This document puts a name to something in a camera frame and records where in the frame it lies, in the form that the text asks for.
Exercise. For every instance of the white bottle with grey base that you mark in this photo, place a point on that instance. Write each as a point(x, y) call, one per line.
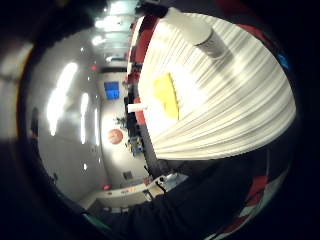
point(195, 28)

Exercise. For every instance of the blue wall panel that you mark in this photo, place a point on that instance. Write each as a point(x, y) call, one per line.
point(111, 90)

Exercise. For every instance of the round orange wall sign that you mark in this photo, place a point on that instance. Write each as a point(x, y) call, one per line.
point(115, 136)

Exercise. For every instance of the small red chair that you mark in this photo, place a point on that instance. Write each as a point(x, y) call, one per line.
point(140, 115)

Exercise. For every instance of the white counter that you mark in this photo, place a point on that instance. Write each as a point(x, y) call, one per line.
point(126, 195)

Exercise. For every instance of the long ceiling lamp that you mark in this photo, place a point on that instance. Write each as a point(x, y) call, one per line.
point(60, 96)

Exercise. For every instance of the the person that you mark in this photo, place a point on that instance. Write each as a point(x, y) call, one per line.
point(200, 200)

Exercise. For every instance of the small white cylinder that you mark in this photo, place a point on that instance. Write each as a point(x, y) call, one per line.
point(136, 107)

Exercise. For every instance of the red seat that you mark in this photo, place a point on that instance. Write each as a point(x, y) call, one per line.
point(144, 43)

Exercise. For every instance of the yellow sponge block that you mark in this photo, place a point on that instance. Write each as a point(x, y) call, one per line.
point(166, 95)

